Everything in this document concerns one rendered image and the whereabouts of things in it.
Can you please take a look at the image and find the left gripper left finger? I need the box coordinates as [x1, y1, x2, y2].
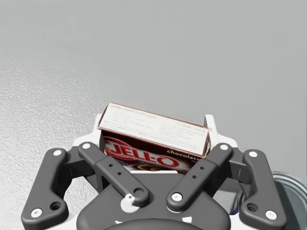
[21, 114, 150, 230]

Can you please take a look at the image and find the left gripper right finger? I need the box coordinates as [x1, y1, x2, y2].
[165, 114, 288, 230]

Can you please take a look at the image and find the brown and white carton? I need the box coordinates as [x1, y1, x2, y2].
[97, 102, 213, 175]

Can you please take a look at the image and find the blue flat can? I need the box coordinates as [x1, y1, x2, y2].
[229, 171, 307, 230]

